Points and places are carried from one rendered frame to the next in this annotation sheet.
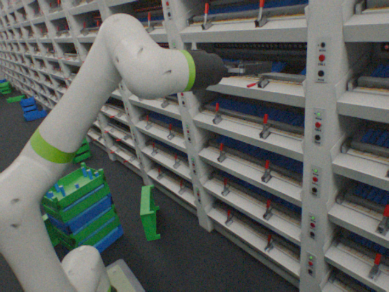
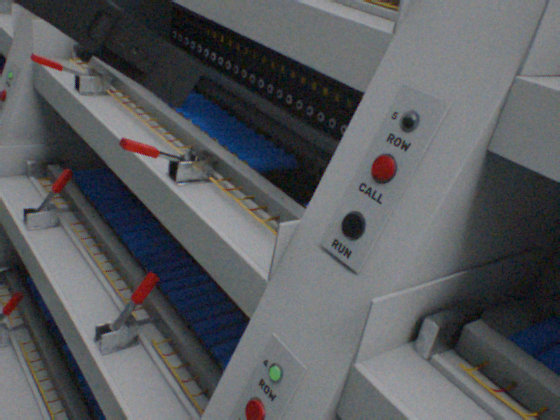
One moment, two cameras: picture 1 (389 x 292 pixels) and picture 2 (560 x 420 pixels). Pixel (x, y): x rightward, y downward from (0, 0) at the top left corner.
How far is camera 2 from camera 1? 0.52 m
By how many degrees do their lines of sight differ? 16
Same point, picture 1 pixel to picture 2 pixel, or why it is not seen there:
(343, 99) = (379, 370)
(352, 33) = (537, 129)
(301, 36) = (360, 64)
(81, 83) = not seen: outside the picture
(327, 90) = (343, 300)
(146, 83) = not seen: outside the picture
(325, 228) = not seen: outside the picture
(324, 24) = (454, 45)
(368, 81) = (499, 357)
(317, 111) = (276, 360)
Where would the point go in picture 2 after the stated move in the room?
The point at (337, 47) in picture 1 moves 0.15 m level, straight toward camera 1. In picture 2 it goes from (453, 153) to (421, 141)
